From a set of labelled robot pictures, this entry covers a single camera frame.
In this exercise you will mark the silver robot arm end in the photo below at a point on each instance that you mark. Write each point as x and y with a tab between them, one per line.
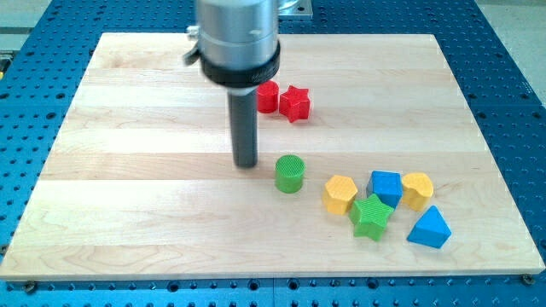
236	43

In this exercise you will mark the blue cube block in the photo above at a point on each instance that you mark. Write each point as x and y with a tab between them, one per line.
387	186

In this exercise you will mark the blue triangle block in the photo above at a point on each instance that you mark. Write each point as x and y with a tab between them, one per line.
431	229

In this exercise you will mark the light wooden board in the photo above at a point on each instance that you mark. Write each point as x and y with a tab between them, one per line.
140	182

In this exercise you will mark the green star block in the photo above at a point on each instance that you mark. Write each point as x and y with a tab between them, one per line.
370	217

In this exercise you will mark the red cylinder block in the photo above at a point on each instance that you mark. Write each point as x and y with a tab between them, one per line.
267	94

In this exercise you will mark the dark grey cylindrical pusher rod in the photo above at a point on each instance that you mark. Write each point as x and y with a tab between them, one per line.
242	106

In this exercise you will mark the green cylinder block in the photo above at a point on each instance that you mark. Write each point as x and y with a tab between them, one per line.
290	171

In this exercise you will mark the clear acrylic mount plate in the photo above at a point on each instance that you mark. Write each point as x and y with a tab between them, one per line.
295	9

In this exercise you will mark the yellow heart block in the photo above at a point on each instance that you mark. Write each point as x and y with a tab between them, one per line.
418	189

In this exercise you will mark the yellow hexagon block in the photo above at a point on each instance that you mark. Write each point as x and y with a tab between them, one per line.
338	194

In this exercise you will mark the red star block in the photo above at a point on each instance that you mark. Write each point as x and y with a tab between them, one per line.
295	103

